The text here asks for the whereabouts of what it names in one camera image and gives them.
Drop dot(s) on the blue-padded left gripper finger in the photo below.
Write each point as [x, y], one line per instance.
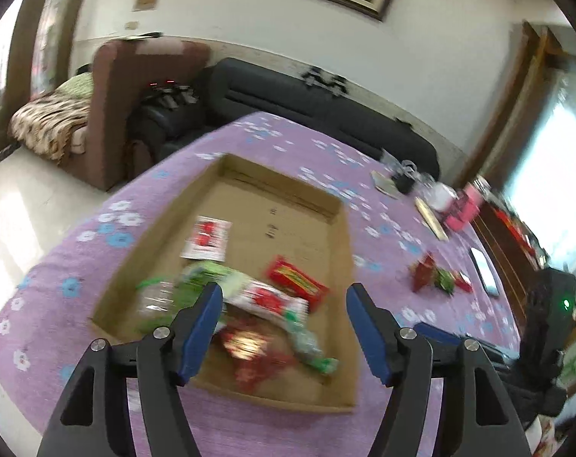
[92, 417]

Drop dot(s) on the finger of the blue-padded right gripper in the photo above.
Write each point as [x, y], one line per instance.
[477, 417]

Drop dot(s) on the green snack bag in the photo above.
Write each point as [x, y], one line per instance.
[189, 285]

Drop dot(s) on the small red snack packet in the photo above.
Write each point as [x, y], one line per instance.
[462, 281]

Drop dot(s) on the white red snack packet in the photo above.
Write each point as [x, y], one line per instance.
[208, 240]

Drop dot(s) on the red white long snack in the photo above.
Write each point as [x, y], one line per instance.
[289, 313]

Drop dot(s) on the red yellow candy bar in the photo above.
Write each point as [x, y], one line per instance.
[287, 276]

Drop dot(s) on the clear nut snack bag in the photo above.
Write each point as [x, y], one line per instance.
[156, 306]

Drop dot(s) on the green candy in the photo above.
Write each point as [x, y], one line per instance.
[445, 281]

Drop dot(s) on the dark red snack bag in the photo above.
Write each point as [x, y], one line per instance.
[423, 273]

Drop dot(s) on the black smartphone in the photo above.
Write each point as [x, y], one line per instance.
[485, 274]

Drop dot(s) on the cardboard tray box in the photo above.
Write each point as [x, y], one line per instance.
[272, 215]

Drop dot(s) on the pink box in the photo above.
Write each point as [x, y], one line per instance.
[465, 207]

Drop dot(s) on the purple floral tablecloth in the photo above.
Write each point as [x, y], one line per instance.
[44, 328]

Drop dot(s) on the cream tube package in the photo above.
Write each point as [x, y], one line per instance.
[430, 219]

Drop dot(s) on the white round container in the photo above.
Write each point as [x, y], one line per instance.
[441, 197]

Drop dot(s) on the black small cup holder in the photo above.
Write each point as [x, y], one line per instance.
[405, 178]

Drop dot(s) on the black leather sofa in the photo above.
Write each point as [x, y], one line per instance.
[168, 117]

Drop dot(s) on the olive notebook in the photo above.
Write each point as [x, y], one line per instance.
[384, 184]

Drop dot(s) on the leopard print blanket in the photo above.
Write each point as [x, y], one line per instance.
[45, 125]

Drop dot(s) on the brown armchair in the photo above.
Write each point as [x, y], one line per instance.
[122, 69]

